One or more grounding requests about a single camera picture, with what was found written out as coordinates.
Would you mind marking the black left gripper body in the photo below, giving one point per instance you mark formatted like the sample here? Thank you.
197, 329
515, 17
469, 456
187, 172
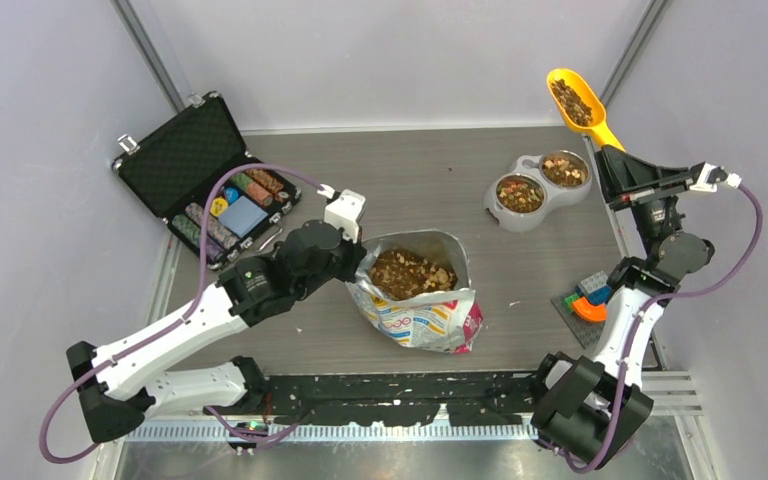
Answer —
341, 266

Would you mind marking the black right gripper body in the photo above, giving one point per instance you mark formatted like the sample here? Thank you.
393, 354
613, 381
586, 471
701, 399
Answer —
650, 193

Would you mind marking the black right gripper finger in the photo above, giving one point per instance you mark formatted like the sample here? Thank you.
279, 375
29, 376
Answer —
631, 161
612, 174

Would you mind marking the yellow plastic scoop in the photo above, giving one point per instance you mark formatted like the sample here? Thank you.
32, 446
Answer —
580, 107

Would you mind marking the cat food bag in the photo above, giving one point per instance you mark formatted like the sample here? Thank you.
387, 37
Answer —
443, 321

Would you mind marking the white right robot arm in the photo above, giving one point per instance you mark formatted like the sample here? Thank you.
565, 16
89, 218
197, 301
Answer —
587, 409

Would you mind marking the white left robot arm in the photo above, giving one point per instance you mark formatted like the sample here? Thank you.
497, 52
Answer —
120, 385

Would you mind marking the pet food kibble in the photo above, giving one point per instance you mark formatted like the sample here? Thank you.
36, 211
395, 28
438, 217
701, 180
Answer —
401, 274

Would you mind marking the white double pet bowl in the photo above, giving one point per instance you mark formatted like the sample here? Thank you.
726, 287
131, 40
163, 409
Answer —
535, 186

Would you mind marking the blue playing card deck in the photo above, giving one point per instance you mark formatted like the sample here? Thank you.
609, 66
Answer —
242, 216

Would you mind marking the red green chip row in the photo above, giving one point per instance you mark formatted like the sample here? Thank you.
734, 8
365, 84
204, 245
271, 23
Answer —
256, 192

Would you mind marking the orange black chip row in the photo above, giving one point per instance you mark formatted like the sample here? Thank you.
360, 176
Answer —
273, 185

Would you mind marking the light grey lego brick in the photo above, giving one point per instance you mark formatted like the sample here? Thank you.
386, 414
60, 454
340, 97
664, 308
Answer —
592, 284

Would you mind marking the green purple chip row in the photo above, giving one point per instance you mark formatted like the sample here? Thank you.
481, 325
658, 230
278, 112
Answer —
191, 233

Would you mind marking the yellow dealer button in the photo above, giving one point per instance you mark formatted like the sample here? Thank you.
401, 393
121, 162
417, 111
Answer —
218, 206

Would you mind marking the blue lego brick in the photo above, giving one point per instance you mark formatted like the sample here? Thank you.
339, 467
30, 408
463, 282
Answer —
600, 297

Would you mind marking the green lego brick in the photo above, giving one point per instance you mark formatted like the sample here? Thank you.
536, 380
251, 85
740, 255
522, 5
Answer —
569, 300

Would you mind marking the orange curved lego piece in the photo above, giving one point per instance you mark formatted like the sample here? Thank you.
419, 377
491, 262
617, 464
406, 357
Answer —
588, 312

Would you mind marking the grey lego baseplate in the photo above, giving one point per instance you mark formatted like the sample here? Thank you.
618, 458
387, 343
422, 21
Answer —
587, 334

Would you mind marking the black poker chip case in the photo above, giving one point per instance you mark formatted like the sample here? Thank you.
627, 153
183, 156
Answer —
191, 159

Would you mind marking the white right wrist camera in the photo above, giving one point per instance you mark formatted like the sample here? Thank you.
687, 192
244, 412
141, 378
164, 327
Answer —
706, 178

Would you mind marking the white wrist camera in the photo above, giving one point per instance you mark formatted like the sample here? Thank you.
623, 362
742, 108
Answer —
343, 211
706, 178

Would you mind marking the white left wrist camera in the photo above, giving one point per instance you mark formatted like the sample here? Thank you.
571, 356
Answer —
343, 211

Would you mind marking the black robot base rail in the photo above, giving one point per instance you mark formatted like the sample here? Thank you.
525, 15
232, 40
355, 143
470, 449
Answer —
396, 400

